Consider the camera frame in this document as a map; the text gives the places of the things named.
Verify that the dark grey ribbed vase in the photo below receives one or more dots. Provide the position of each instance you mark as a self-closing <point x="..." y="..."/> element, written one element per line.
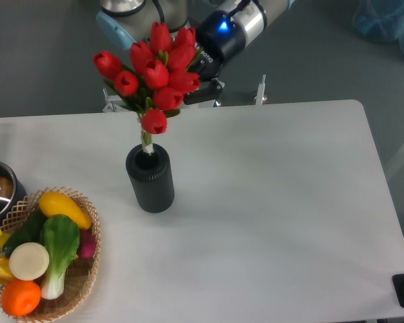
<point x="151" y="178"/>

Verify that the green bok choy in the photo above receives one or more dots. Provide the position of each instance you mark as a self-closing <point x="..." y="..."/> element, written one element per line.
<point x="60" y="236"/>

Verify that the dark green cucumber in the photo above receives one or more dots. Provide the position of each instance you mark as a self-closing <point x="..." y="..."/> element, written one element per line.
<point x="28" y="232"/>

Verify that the yellow bell pepper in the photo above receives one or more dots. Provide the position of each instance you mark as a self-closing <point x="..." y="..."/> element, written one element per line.
<point x="6" y="276"/>

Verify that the cream round bun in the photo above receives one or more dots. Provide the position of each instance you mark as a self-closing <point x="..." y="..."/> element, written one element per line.
<point x="29" y="261"/>

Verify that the purple radish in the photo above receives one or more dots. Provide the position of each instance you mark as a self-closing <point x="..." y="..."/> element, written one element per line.
<point x="87" y="245"/>

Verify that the orange fruit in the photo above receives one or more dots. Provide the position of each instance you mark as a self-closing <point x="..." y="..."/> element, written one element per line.
<point x="20" y="298"/>

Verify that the red tulip bouquet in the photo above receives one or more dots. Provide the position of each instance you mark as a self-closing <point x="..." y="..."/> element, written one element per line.
<point x="155" y="86"/>

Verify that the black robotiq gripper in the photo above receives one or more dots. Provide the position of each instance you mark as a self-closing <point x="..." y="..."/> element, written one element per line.
<point x="221" y="38"/>

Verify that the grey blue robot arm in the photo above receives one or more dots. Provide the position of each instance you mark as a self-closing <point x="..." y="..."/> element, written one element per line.
<point x="127" y="22"/>

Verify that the yellow squash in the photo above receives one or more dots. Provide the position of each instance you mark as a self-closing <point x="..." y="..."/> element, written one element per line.
<point x="55" y="203"/>

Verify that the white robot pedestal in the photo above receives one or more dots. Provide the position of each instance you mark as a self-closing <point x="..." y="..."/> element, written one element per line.
<point x="115" y="104"/>

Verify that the blue plastic bag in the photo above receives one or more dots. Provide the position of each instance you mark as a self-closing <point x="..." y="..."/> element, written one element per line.
<point x="380" y="21"/>

